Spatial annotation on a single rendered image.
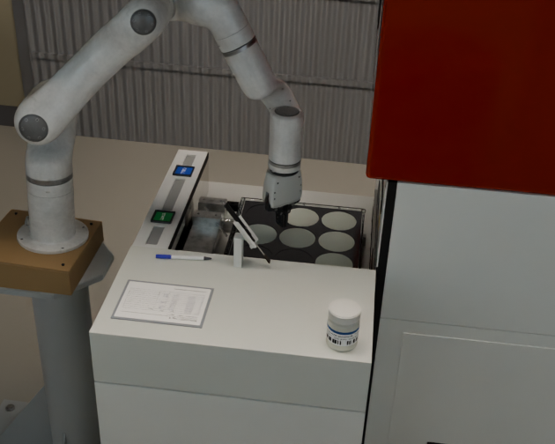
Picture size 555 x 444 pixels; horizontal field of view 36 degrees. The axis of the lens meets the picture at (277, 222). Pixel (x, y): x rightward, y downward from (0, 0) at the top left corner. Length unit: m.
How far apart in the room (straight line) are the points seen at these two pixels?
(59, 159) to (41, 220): 0.18
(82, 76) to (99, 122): 2.74
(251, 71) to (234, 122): 2.59
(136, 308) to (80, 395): 0.73
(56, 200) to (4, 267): 0.22
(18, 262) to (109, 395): 0.47
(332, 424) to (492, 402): 0.58
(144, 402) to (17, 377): 1.34
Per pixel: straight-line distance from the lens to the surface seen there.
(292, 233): 2.38
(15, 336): 3.51
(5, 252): 2.35
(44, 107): 2.14
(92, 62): 2.11
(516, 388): 2.39
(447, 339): 2.27
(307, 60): 4.44
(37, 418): 2.91
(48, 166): 2.25
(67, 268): 2.27
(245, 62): 2.05
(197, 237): 2.39
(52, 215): 2.31
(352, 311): 1.85
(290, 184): 2.21
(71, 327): 2.50
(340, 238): 2.37
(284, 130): 2.11
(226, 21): 2.03
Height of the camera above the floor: 2.19
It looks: 32 degrees down
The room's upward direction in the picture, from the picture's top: 2 degrees clockwise
